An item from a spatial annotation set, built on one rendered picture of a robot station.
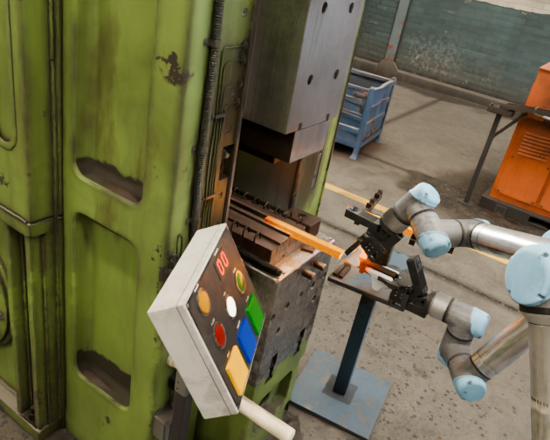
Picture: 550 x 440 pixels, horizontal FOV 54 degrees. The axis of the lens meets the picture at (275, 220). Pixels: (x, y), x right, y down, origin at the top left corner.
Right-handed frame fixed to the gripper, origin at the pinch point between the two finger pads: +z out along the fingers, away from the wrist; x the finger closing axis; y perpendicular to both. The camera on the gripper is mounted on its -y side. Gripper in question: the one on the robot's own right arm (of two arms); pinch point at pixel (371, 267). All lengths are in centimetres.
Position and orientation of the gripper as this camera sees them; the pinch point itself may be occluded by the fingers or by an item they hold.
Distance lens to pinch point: 163.4
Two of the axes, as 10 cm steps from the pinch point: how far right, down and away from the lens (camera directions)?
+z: -8.2, -3.8, 4.3
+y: -1.6, 8.7, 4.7
